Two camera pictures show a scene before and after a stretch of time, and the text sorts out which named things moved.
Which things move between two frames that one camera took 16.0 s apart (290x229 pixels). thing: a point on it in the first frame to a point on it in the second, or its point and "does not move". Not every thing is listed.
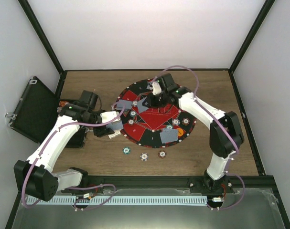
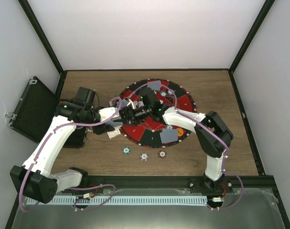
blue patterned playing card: (169, 135) does not move
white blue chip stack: (144, 156) does not move
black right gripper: (151, 103) to (129, 113)
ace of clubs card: (141, 108) does not move
